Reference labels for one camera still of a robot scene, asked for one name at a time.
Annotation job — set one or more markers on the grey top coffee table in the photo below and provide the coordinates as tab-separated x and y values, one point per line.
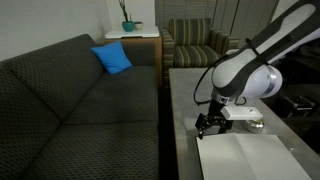
184	84

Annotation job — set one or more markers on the blue throw pillow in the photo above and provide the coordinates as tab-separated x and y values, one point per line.
113	57

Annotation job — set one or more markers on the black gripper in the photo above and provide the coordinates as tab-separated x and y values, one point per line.
213	118

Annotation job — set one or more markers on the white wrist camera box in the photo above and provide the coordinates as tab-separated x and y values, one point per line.
241	113

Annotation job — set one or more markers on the striped upholstered armchair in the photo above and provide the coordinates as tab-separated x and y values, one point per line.
192	43

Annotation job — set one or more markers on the dark grey fabric sofa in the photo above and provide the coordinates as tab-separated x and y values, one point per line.
63	116

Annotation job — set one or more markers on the small white plant pot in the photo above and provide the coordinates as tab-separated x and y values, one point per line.
138	25

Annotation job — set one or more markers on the black box on floor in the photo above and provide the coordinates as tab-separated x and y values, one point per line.
294	106

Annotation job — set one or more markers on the teal pot with plant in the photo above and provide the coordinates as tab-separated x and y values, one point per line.
127	24

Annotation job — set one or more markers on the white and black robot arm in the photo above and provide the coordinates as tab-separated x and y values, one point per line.
248	72

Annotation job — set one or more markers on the wooden side table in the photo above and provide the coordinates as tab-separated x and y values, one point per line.
145	51

